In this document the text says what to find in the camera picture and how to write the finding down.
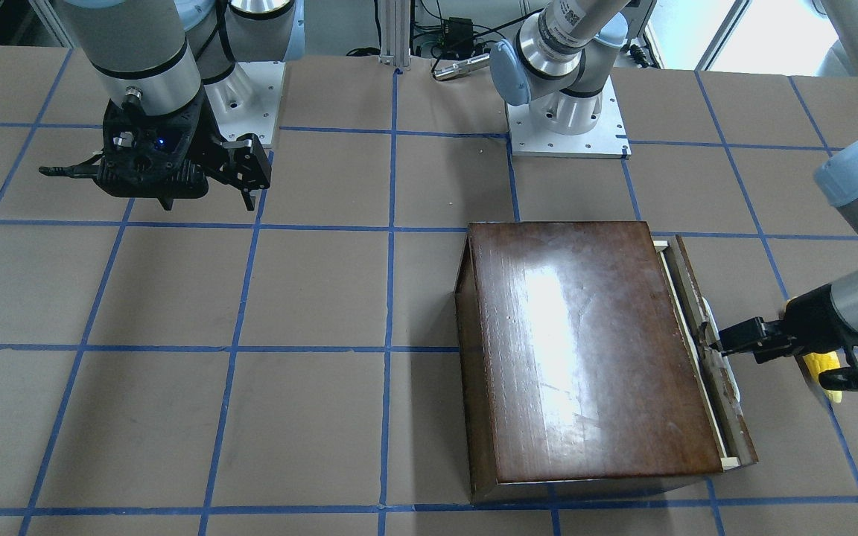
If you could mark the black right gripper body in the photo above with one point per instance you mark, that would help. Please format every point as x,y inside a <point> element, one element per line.
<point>214,141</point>

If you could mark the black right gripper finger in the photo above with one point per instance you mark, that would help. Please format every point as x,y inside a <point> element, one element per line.
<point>87,170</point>
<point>244,164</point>

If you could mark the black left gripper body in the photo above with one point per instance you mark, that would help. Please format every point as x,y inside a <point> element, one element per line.
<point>809,321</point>

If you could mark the yellow toy corn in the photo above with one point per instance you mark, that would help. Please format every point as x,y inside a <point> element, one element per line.
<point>824,368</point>

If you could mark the dark brown wooden drawer box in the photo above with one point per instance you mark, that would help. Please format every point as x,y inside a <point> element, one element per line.
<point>588,366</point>

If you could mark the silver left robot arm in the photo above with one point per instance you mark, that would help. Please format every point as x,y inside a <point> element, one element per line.
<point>558,50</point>

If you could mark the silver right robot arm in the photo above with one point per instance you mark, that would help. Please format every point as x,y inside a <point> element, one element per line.
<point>173,48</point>

